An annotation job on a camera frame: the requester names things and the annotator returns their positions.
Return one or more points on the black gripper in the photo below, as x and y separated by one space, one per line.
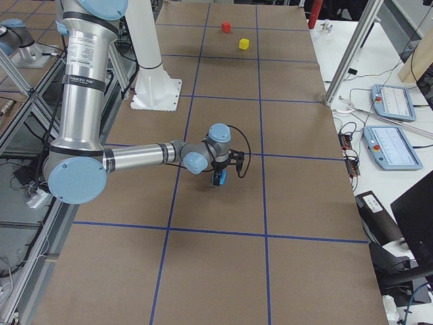
220 167

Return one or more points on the blue cube block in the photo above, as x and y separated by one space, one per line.
219 177

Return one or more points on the yellow cube block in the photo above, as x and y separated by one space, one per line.
244 44

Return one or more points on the red cube block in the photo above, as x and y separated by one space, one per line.
226 27

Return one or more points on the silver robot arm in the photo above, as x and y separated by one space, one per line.
18 44
77 167

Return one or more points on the black cardboard box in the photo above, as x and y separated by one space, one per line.
377 219

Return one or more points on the lower blue teach pendant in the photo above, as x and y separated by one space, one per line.
391 149

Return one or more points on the blue teach pendant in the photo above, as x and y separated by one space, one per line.
391 149
393 102

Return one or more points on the white power strip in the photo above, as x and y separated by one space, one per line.
37 198

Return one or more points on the upper blue teach pendant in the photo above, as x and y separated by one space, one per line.
393 102

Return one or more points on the black monitor screen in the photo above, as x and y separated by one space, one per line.
413 213

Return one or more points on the red fire extinguisher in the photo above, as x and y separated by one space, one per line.
314 14

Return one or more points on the wooden plank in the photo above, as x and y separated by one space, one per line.
418 62

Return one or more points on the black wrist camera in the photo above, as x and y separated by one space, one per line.
239 161

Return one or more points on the white pedestal column base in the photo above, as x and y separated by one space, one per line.
154 88

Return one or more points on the aluminium frame post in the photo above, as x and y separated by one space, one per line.
364 24

